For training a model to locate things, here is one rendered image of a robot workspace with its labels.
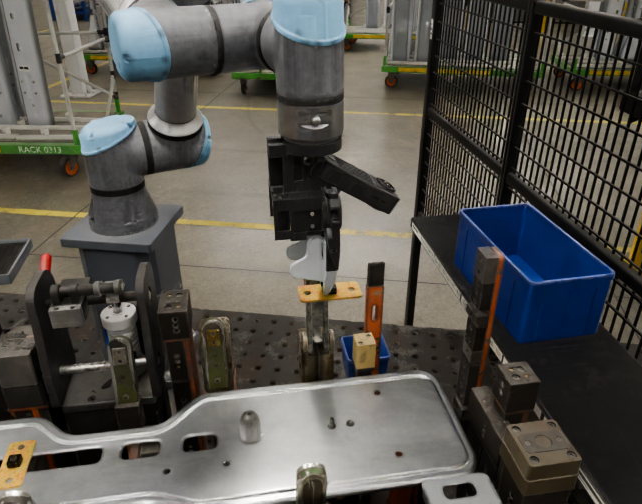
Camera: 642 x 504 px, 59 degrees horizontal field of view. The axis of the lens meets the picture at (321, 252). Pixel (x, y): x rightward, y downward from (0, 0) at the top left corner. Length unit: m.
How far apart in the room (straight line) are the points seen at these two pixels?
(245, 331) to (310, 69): 1.11
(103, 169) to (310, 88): 0.73
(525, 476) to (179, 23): 0.71
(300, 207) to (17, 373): 0.60
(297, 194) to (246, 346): 0.94
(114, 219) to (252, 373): 0.51
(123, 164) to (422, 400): 0.76
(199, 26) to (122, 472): 0.61
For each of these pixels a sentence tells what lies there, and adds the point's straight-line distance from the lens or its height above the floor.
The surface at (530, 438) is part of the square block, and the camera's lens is 0.88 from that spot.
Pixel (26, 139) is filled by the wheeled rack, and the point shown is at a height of 0.29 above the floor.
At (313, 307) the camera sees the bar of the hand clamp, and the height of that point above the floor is 1.12.
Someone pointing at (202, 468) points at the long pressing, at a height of 1.00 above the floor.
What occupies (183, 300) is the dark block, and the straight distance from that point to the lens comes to 1.02.
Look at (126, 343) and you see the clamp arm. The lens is 0.98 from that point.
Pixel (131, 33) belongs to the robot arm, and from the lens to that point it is 0.65.
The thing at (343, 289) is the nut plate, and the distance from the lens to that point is 0.77.
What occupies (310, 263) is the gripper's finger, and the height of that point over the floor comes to 1.31.
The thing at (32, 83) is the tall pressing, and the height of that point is 0.64.
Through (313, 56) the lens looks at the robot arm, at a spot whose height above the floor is 1.56.
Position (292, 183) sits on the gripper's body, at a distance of 0.67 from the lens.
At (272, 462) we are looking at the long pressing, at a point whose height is 1.00.
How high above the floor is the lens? 1.67
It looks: 29 degrees down
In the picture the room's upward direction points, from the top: straight up
